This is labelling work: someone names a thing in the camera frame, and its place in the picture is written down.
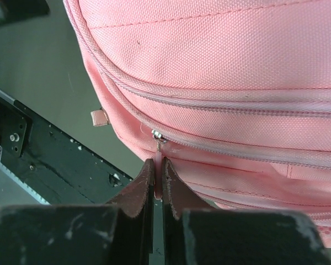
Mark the pink school backpack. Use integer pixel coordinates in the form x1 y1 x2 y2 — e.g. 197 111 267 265
64 1 331 247

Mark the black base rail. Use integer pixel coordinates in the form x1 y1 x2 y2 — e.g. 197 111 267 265
0 90 132 204

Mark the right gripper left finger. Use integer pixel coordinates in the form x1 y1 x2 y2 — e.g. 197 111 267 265
0 159 155 264

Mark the grey slotted cable duct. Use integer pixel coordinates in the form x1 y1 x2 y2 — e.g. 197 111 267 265
0 163 50 205

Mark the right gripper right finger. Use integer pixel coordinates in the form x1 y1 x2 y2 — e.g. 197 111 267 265
162 158 331 264

